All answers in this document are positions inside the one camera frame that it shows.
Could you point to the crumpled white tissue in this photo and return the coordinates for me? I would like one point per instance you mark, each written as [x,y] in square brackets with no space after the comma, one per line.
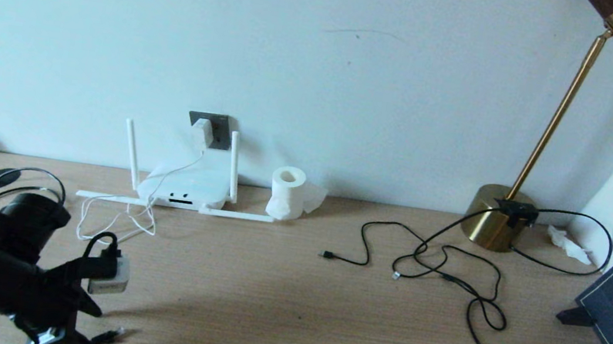
[569,245]

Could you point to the grey wall socket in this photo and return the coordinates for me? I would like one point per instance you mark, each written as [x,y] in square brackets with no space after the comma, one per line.
[223,131]

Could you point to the black clip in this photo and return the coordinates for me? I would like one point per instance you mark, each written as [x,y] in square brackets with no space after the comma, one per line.
[574,317]

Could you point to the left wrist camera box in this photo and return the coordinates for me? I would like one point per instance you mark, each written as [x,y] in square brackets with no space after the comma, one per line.
[111,282]

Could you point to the white toilet paper roll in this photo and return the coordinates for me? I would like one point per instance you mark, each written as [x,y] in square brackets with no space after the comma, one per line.
[286,193]

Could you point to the white router with antennas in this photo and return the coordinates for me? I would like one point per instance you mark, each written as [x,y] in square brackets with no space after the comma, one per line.
[186,186]

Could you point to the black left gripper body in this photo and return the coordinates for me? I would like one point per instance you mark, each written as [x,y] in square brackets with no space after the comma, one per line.
[24,289]

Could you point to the white power adapter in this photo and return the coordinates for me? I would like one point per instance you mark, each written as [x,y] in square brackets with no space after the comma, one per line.
[202,133]

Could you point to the brass desk lamp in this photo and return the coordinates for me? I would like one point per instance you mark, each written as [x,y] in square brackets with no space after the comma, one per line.
[487,237]

